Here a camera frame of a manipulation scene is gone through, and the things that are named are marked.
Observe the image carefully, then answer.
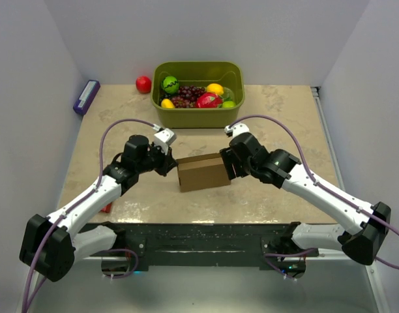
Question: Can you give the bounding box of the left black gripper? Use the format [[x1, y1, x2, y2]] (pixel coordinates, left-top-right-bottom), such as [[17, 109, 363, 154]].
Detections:
[[137, 142, 178, 177]]

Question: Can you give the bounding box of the brown cardboard box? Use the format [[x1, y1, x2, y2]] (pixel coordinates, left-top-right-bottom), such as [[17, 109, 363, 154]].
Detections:
[[177, 153, 231, 192]]

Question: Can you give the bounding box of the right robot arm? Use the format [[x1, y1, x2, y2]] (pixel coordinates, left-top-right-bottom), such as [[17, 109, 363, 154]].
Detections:
[[220, 124, 391, 265]]

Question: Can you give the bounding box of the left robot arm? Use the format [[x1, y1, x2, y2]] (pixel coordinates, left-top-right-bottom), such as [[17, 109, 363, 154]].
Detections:
[[20, 128, 177, 282]]

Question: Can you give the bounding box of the red flat box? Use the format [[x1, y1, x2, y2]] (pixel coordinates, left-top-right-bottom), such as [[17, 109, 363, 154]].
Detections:
[[100, 203, 112, 214]]

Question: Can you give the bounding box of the purple flat box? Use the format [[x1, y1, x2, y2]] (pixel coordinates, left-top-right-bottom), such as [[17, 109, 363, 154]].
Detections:
[[73, 80, 100, 116]]

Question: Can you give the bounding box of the green lime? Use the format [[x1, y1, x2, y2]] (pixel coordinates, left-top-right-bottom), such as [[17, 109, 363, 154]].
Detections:
[[221, 101, 236, 108]]

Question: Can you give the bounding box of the small yellow fruit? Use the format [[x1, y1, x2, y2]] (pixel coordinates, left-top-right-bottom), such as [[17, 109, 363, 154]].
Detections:
[[160, 98, 175, 109]]

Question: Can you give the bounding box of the red dragon fruit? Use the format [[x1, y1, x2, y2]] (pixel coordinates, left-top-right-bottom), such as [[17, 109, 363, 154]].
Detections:
[[196, 93, 223, 108]]

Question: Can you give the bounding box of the purple grape bunch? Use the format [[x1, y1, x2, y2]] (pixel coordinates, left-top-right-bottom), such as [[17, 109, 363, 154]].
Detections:
[[170, 85, 205, 108]]

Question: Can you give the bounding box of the yellow lemon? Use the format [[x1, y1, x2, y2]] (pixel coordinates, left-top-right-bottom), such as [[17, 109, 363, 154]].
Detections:
[[206, 83, 224, 96]]

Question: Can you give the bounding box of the green striped ball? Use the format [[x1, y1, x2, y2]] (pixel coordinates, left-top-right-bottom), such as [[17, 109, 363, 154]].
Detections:
[[161, 76, 179, 95]]

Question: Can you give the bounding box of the red apple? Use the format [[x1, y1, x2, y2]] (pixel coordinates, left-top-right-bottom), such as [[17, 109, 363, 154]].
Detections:
[[136, 76, 152, 94]]

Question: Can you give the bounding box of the green plastic bin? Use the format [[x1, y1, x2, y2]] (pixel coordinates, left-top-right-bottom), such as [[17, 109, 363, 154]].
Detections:
[[151, 61, 245, 128]]

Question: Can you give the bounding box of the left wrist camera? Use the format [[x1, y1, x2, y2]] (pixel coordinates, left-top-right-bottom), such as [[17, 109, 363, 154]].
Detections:
[[153, 124, 177, 155]]

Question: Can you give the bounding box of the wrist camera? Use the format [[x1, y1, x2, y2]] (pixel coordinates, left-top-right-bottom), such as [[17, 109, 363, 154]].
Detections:
[[153, 124, 177, 155], [224, 123, 250, 138]]

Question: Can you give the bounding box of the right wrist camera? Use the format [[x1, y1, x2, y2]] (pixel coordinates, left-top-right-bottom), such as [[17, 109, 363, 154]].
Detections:
[[224, 123, 250, 138]]

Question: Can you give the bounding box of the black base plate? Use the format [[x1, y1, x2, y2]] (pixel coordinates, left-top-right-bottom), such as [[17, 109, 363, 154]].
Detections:
[[70, 222, 319, 273]]

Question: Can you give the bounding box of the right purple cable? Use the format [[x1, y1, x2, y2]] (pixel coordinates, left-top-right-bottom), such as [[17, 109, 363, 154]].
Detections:
[[227, 114, 399, 281]]

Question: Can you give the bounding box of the purple cable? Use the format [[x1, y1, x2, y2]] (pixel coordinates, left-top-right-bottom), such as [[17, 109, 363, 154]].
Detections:
[[22, 118, 161, 313], [227, 114, 399, 281]]

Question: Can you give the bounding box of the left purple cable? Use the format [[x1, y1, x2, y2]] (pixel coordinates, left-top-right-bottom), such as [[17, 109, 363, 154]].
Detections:
[[22, 118, 161, 313]]

